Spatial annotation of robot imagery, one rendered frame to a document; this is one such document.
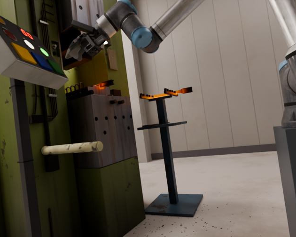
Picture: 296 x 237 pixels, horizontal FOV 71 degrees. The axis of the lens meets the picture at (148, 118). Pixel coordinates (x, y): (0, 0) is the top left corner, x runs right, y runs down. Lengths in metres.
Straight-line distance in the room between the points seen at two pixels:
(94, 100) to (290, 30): 1.01
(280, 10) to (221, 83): 3.06
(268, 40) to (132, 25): 3.33
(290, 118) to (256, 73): 2.98
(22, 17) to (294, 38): 1.32
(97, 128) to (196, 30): 3.22
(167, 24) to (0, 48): 0.67
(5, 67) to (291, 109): 1.07
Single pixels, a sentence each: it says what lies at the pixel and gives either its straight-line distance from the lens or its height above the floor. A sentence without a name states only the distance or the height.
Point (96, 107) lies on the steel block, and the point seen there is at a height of 0.84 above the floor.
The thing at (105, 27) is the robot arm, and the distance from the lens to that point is 0.99.
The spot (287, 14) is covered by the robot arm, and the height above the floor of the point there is 0.98.
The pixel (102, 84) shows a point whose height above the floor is 1.00.
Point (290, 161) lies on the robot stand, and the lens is 0.95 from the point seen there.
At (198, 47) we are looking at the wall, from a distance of 4.07.
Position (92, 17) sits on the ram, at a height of 1.47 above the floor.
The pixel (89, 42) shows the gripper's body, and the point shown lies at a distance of 1.00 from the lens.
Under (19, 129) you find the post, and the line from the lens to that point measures 1.02.
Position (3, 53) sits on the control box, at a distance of 0.89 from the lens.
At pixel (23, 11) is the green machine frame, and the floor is 1.42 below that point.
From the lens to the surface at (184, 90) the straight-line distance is 1.83.
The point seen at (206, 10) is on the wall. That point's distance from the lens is 4.29.
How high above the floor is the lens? 0.68
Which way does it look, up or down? 2 degrees up
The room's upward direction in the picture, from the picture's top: 8 degrees counter-clockwise
